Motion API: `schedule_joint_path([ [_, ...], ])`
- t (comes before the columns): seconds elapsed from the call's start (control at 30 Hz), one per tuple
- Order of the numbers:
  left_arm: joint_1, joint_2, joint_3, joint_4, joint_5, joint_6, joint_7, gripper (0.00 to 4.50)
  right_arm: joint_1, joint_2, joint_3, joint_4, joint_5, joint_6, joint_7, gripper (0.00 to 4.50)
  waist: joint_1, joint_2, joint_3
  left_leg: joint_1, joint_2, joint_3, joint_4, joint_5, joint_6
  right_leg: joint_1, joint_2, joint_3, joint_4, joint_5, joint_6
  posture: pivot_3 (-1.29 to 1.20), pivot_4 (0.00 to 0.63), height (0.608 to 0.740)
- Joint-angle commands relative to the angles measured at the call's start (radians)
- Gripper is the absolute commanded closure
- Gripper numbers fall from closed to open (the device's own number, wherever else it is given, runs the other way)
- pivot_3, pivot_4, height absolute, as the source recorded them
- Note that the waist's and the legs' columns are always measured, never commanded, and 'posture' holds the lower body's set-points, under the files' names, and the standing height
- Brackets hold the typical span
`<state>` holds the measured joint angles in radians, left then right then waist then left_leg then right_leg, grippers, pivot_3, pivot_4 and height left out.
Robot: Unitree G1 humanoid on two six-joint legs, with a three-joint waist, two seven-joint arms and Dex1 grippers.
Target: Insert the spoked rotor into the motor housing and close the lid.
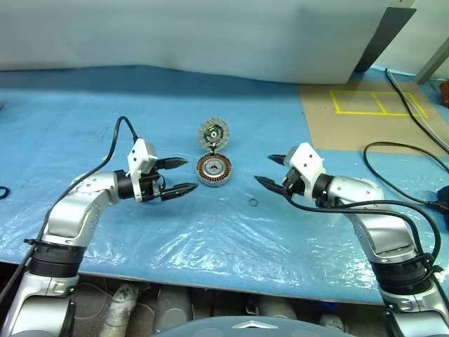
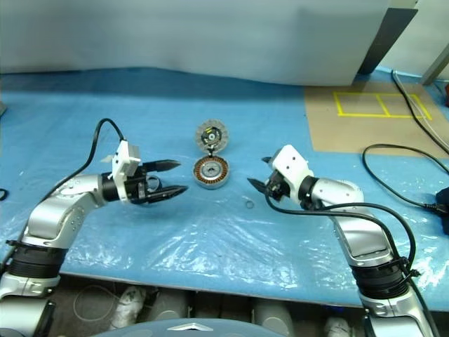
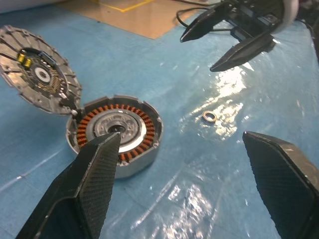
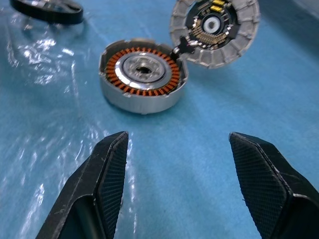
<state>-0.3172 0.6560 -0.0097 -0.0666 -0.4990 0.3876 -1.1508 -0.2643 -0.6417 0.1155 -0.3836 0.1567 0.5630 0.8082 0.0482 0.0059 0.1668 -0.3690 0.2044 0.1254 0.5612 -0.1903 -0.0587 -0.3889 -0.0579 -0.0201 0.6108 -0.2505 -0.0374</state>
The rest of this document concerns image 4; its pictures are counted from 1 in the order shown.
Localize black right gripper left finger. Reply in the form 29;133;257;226
36;131;129;239

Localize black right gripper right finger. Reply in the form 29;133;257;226
228;132;319;239

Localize silver motor cap circuit board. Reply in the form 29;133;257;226
169;0;261;70

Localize black round ring part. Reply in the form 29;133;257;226
9;0;84;25

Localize silver motor housing copper coils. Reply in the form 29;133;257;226
99;37;190;116

